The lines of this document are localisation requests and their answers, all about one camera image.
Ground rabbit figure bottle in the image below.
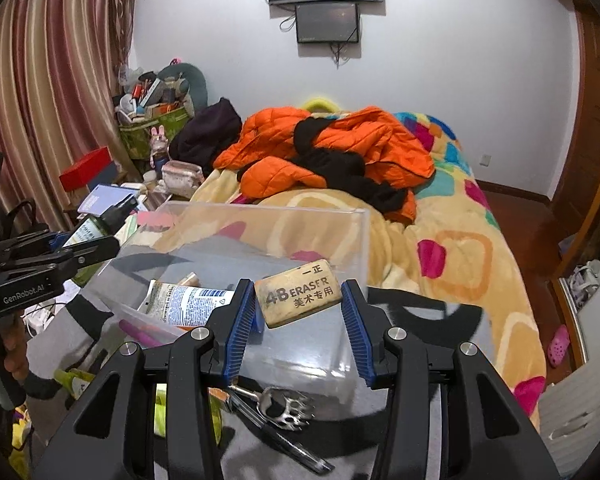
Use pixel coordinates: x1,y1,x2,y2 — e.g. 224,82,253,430
149,126,170,168

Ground wooden door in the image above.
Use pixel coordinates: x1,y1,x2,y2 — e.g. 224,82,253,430
550,0,600,286

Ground beige eraser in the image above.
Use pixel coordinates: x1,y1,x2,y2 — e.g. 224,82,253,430
254,259,343,330

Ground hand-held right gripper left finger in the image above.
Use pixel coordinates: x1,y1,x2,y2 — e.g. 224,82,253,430
30,280,258,480

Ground green bag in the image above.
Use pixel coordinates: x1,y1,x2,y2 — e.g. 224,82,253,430
119,105,193,161

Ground person's left hand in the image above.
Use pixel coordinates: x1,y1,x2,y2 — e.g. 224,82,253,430
4,317,31,376

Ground pink pouch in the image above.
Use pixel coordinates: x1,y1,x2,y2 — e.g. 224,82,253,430
161,161,204,198

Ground grey neck pillow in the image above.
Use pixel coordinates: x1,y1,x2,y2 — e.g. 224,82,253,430
156,62,210,116

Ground black garment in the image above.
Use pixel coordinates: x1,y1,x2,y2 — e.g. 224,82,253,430
237,116,411,216

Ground white cable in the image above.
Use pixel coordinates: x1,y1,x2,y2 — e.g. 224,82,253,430
24,302,58,337

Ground metal paw bottle opener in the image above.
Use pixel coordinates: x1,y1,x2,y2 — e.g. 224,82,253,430
230,385,316,431

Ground striped curtain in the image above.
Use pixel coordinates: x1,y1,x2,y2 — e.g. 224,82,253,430
0,0,148,233

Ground purple pen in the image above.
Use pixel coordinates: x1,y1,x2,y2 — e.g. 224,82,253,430
119,319,166,348

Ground yellow printed cloth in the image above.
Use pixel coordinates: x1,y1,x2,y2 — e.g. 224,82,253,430
10,405,33,466

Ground yellow pillow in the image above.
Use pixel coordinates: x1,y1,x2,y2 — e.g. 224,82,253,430
300,92,342,113

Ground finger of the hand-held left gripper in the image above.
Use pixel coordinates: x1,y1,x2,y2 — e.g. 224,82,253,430
7,235,121,272
0,230,68,263

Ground grey box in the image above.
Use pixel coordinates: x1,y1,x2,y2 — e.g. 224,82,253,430
87,162,118,186

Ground pink clog shoe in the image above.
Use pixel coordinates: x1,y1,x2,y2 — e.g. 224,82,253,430
547,325,572,367

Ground red box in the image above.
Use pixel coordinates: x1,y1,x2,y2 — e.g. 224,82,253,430
59,146,112,192

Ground white plastic stool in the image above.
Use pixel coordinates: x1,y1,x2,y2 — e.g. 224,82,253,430
537,355,600,478

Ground grey black blanket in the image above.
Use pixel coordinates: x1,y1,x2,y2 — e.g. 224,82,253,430
27,245,483,480

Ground white tube blue cap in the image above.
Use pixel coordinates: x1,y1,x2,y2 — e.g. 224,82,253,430
145,280,236,328

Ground small wall monitor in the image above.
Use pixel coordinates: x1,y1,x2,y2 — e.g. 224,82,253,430
295,2,361,44

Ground dark purple garment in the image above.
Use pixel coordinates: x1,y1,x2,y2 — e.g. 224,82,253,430
169,97,243,178

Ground black gel pen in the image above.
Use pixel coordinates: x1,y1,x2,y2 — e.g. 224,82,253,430
227,390,336,476

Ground orange puffer jacket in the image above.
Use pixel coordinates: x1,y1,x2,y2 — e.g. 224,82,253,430
214,106,437,226

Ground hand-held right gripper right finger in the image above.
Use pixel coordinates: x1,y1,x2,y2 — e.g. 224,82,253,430
340,280,563,480

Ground black cable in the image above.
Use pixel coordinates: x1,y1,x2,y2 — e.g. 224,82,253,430
328,40,351,68

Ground clear plastic box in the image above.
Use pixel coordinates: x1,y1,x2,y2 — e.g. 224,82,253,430
82,200,371,396

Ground pink paper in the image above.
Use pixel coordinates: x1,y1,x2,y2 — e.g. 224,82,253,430
137,211,176,231

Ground white shoes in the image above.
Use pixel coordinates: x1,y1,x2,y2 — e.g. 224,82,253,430
567,260,600,306

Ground colourful printed blanket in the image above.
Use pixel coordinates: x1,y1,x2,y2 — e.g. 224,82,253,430
152,107,548,418

